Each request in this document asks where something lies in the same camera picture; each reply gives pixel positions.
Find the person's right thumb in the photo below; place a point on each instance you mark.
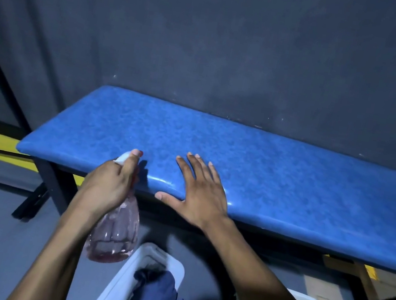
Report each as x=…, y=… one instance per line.
x=170, y=200

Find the black metal bench frame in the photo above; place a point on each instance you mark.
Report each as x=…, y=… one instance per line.
x=53, y=181

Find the person's left hand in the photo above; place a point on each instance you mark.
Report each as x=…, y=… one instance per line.
x=104, y=187

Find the dark blue cloth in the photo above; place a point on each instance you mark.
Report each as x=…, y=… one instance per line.
x=154, y=295

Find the person's right middle finger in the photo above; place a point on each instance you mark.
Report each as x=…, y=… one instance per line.
x=198, y=169

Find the person's right forearm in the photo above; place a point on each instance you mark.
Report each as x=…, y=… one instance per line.
x=265, y=291

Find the blue padded bench cushion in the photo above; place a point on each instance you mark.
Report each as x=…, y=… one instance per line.
x=290, y=186

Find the person's right hand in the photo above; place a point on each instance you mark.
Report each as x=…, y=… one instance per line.
x=203, y=200

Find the black metal rack frame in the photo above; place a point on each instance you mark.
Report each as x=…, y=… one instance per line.
x=1, y=79

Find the clear pink spray bottle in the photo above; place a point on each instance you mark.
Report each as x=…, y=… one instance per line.
x=116, y=233

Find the person's left forearm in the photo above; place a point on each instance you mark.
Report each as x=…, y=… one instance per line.
x=55, y=256

